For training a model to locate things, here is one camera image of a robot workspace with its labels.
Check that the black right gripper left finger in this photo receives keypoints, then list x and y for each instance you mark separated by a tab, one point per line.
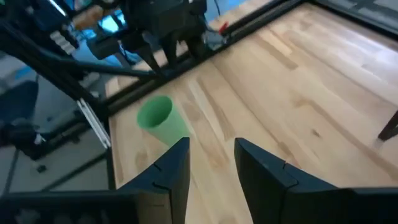
169	183

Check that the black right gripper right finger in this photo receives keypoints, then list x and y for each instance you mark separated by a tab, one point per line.
267	186

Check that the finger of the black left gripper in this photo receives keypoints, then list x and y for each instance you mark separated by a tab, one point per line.
196	46
170	51

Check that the green plastic cup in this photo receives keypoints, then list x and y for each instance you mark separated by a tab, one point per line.
161	119

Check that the small red clip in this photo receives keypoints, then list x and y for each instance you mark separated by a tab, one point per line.
223	27

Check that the black table end rail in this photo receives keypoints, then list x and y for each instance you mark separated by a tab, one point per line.
186	67

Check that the silver aluminium rail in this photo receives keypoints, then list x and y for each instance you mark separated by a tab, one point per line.
94	123

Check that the black diagonal frame strut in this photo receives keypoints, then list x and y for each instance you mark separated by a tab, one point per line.
53	74

